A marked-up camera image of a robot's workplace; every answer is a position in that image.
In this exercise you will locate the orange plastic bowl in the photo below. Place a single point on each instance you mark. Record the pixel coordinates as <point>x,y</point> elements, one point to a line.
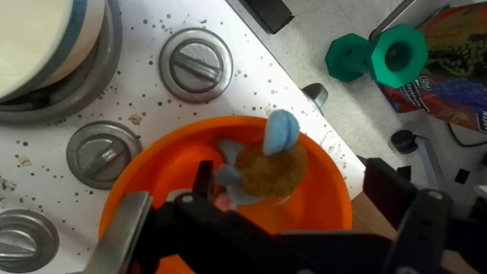
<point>170,164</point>

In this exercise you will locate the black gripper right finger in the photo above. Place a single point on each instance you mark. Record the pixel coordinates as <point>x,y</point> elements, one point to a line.
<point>390,192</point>

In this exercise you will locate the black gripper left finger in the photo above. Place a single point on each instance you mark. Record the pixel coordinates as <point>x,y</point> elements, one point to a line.
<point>203,184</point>

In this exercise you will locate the cream pot with teal handle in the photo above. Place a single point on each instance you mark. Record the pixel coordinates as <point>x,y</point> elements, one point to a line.
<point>56,56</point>

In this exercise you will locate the blue and brown plush toy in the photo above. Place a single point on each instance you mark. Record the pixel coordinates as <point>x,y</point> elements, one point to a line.
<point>267,169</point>

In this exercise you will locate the grey stove knob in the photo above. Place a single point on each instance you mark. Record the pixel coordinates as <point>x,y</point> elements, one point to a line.
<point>28,240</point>
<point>100,151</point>
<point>196,64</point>

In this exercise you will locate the colourful printed box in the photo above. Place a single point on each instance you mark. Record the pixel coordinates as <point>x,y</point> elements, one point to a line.
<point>453,85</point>

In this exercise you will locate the green plastic dumbbell toy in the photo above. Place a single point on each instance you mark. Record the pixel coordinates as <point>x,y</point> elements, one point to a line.
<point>395,58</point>

